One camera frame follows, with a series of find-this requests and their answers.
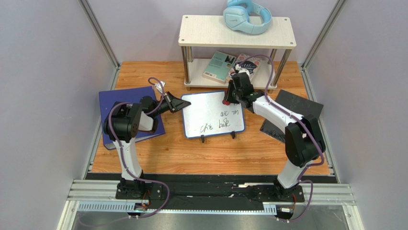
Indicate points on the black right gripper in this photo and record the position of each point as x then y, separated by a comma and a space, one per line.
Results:
233, 94

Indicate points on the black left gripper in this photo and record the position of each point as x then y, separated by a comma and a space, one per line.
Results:
176, 104

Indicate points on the blue framed whiteboard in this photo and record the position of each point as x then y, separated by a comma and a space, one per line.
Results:
208, 116

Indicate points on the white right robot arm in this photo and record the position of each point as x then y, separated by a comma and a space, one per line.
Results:
303, 138

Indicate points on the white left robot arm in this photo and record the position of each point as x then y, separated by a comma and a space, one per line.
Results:
124, 121

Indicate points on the teal paperback book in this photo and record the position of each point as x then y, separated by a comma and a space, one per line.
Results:
219, 67

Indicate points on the Little Women book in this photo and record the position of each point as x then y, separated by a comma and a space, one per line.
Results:
251, 65

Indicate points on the black notebook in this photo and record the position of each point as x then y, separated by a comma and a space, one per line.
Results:
295, 103

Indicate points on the white two-tier shelf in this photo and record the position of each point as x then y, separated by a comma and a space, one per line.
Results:
211, 31

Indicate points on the light blue headphones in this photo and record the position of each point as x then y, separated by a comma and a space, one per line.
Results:
236, 17

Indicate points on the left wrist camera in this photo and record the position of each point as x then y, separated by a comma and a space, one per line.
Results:
160, 86

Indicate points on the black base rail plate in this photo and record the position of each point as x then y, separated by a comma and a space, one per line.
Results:
207, 192

